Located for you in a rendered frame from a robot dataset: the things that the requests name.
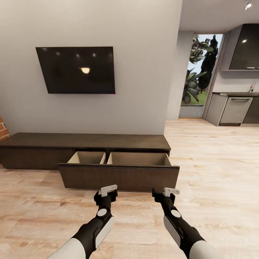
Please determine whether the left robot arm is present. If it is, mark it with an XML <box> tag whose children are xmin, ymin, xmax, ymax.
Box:
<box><xmin>46</xmin><ymin>185</ymin><xmax>118</xmax><ymax>259</ymax></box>

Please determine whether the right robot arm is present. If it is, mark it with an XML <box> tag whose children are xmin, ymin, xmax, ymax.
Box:
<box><xmin>152</xmin><ymin>187</ymin><xmax>225</xmax><ymax>259</ymax></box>

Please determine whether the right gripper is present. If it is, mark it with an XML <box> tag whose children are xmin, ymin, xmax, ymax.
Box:
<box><xmin>152</xmin><ymin>188</ymin><xmax>175</xmax><ymax>207</ymax></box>

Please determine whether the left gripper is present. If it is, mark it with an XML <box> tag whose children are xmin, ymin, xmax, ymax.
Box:
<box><xmin>94</xmin><ymin>189</ymin><xmax>118</xmax><ymax>206</ymax></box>

